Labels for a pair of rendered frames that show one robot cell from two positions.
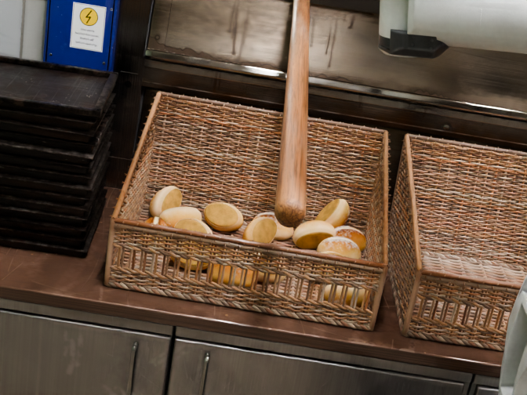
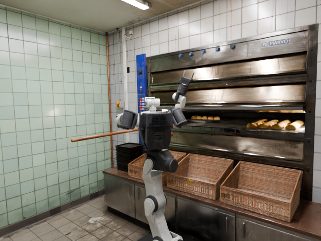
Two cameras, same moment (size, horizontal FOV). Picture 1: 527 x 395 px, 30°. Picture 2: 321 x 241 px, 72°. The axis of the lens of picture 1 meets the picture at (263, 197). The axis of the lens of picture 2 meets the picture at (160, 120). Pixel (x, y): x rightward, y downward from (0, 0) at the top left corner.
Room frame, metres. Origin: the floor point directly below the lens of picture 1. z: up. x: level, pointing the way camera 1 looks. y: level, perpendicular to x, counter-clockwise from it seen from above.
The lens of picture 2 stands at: (-0.05, -1.75, 1.49)
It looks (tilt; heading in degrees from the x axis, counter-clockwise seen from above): 5 degrees down; 41
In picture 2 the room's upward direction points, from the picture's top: 1 degrees counter-clockwise
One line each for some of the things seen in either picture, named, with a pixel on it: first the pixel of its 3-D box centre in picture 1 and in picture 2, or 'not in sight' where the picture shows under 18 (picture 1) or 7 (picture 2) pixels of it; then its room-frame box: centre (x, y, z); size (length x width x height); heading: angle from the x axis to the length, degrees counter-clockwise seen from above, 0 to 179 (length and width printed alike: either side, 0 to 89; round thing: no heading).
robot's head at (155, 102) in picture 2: not in sight; (153, 104); (1.34, -0.49, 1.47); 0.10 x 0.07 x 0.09; 146
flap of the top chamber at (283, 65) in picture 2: not in sight; (210, 72); (2.21, -0.57, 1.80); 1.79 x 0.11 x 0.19; 91
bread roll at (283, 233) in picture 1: (273, 224); not in sight; (2.04, -0.03, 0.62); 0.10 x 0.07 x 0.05; 82
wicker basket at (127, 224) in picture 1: (256, 201); (157, 164); (1.93, 0.01, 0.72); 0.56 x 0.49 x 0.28; 90
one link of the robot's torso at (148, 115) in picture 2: not in sight; (155, 128); (1.30, -0.54, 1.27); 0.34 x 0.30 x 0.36; 146
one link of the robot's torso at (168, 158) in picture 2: not in sight; (160, 159); (1.32, -0.57, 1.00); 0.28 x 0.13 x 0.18; 90
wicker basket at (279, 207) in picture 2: not in sight; (260, 186); (1.96, -1.19, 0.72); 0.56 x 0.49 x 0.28; 90
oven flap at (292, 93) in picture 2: not in sight; (210, 95); (2.21, -0.57, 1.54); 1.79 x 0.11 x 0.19; 91
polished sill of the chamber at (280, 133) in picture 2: not in sight; (211, 128); (2.23, -0.57, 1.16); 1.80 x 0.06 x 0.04; 91
